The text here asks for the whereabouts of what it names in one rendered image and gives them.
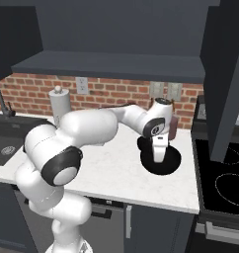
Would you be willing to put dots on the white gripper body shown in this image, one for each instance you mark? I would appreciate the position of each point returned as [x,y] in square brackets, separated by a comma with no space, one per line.
[159,153]

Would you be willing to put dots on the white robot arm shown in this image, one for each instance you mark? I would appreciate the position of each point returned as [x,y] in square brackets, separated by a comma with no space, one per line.
[88,123]

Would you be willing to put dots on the large black bowl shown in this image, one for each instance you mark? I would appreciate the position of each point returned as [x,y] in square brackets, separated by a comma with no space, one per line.
[169,163]

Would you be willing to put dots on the dark grey base cabinet door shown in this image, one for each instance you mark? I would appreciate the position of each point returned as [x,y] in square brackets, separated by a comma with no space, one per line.
[157,230]

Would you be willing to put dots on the dark grey open cabinet door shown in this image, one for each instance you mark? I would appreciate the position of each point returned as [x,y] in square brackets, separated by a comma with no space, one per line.
[13,36]
[225,72]

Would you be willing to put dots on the dark grey base cabinet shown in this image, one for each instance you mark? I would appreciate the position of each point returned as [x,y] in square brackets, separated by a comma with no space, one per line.
[8,217]

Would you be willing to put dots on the dark red jar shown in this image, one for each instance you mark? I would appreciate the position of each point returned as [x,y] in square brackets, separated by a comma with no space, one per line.
[174,127]

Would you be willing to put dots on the black stove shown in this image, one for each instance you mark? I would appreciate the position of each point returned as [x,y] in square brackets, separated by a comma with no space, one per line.
[220,194]

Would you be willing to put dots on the grey dishwasher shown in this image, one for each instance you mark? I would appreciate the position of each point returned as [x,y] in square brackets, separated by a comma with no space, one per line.
[106,234]

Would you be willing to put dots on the white paper towel roll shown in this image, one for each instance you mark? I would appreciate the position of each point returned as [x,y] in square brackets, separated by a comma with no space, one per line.
[60,106]

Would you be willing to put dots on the black sink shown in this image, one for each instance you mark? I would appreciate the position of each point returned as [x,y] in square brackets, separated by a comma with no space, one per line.
[8,138]

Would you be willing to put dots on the dark grey tap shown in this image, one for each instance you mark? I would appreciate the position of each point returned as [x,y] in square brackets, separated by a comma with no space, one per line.
[3,103]

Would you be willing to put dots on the grey wall switch plate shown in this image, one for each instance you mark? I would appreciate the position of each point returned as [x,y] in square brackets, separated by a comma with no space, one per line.
[175,91]
[156,89]

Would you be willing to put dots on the white wall outlet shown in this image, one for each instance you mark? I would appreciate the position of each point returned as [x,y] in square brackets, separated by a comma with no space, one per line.
[82,85]

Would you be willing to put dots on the dark grey open wall cabinet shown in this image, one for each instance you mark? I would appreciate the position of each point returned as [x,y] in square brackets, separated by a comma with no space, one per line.
[118,49]

